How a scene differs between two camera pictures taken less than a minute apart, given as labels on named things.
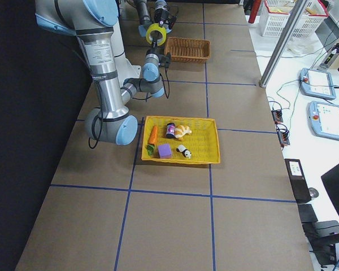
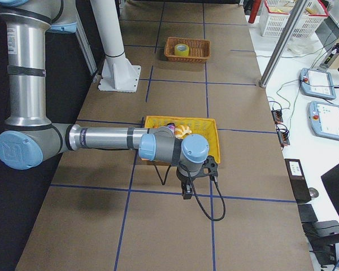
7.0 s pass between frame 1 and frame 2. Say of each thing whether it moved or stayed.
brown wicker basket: stayed
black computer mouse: stayed
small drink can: stayed
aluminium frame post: stayed
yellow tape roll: moved
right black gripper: moved
